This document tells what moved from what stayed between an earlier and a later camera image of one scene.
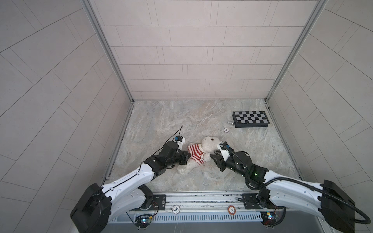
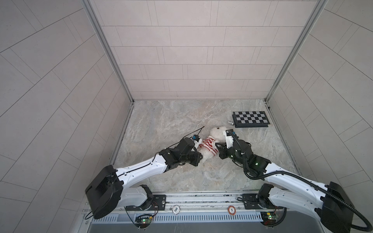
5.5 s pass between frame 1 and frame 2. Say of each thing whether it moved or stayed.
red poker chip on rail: stayed
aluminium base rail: stayed
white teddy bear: moved
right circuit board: stayed
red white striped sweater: moved
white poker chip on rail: stayed
